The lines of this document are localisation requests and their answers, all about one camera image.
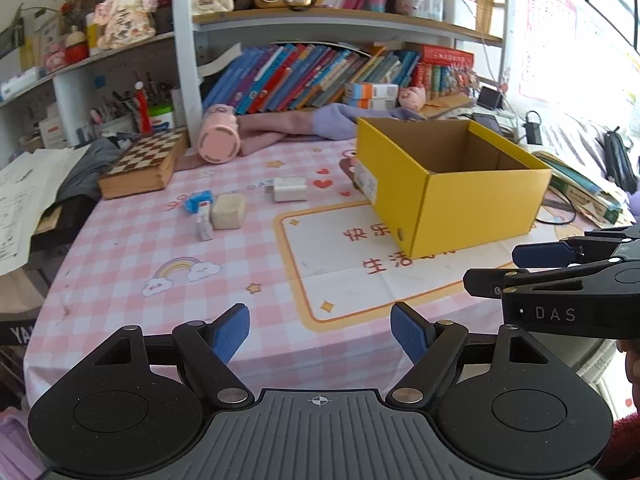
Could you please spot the white storage box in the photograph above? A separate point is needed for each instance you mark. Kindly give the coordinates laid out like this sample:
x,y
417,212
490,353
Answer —
x,y
460,12

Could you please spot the grey cloth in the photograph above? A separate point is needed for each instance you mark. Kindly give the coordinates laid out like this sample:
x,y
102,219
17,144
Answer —
x,y
85,170

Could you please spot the black bag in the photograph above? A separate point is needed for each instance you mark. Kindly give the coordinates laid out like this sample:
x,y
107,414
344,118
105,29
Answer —
x,y
620,160

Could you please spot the pink wall poster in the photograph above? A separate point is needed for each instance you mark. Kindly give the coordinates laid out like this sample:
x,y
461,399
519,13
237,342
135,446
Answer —
x,y
550,35

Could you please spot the small black screen device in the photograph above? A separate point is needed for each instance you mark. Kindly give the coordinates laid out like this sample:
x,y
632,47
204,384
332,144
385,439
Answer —
x,y
488,97

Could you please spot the long white carton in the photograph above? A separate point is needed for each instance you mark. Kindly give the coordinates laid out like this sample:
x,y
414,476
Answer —
x,y
20,85

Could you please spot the black power adapter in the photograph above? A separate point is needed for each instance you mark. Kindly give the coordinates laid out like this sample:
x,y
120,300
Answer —
x,y
532,132

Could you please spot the black picture frame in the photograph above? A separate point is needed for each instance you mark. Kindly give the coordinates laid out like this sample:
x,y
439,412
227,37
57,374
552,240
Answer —
x,y
11,37

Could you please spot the black printed fabric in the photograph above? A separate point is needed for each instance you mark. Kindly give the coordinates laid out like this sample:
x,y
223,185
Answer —
x,y
17,332

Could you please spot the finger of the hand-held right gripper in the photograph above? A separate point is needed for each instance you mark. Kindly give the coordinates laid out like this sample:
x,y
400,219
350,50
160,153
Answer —
x,y
485,282
537,255

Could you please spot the holder of metal pens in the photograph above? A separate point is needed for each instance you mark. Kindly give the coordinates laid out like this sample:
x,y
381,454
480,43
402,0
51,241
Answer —
x,y
159,91

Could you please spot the white charger plug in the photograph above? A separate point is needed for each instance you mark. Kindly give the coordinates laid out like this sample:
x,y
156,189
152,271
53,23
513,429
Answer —
x,y
290,190

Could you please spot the pink cup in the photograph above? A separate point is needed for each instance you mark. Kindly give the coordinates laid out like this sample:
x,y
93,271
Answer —
x,y
218,142

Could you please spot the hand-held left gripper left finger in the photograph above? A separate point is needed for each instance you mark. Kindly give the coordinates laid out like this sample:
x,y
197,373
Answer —
x,y
230,332

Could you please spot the yellow cardboard box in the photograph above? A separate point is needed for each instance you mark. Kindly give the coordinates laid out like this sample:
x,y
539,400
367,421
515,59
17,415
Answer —
x,y
475,210

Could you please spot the small white stick box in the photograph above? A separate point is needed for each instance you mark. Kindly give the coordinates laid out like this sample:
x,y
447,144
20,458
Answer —
x,y
205,227

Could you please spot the brown kraft envelope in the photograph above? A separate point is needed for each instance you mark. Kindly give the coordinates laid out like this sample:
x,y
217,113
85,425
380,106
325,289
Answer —
x,y
450,102

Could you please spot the wooden chess box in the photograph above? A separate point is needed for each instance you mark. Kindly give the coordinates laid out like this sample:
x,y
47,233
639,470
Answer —
x,y
145,155

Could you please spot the row of blue red books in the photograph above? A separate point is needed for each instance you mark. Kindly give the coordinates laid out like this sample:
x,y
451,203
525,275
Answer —
x,y
295,75

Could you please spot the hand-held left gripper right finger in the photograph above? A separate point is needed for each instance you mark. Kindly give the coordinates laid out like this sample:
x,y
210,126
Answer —
x,y
410,332

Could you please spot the pink checked desktop cloth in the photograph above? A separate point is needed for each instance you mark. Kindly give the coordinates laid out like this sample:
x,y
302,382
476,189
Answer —
x,y
125,270

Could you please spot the red round figurine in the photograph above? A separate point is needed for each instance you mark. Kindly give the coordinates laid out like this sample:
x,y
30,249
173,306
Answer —
x,y
76,50

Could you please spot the purple pink backpack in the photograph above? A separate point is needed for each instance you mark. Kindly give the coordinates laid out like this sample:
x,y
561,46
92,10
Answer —
x,y
15,440

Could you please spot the stack of white papers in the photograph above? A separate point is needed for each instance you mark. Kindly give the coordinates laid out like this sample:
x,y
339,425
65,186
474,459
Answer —
x,y
20,195

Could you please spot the small pink box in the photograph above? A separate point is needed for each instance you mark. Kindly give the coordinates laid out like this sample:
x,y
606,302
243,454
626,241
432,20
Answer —
x,y
55,59

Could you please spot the red tassel ornament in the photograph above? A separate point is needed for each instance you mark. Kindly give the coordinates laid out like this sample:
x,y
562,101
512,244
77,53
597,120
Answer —
x,y
142,110

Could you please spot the white jar green lid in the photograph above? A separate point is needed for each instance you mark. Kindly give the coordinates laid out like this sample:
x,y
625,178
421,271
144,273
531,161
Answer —
x,y
162,119

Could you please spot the pen cup with pens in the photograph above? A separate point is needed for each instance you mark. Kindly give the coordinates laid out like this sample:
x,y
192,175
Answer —
x,y
115,122

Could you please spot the beige square block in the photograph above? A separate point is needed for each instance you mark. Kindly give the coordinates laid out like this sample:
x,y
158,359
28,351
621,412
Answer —
x,y
227,212

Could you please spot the beige cloth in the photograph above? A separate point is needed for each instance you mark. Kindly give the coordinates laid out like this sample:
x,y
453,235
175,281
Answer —
x,y
25,290

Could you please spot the stack of green books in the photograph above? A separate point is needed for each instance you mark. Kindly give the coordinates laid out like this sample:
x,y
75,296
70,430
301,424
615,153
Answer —
x,y
580,187

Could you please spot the colourful figure stand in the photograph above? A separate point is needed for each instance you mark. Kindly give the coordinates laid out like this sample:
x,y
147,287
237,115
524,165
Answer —
x,y
465,80

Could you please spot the white bookshelf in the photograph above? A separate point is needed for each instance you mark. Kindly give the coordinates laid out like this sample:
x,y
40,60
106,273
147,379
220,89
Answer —
x,y
182,60

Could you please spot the dark tablet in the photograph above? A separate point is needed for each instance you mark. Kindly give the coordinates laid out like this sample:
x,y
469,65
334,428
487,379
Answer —
x,y
487,124

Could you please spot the pink pig toy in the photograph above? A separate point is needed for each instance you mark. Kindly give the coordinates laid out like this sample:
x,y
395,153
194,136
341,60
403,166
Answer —
x,y
412,97

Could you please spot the orange blue medicine box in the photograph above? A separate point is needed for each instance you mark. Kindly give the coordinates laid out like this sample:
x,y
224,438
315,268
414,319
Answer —
x,y
370,104
370,91

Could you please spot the red thick book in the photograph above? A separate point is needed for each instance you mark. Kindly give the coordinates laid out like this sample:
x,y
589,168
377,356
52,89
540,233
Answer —
x,y
445,54

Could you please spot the pink paper figure decoration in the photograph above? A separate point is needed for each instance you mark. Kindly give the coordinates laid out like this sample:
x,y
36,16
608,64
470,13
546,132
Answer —
x,y
125,20

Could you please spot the white box red label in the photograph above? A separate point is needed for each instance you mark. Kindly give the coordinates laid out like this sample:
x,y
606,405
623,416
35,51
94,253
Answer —
x,y
52,132

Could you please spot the purple cloth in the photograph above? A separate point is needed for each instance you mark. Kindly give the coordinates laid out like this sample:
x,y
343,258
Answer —
x,y
335,122

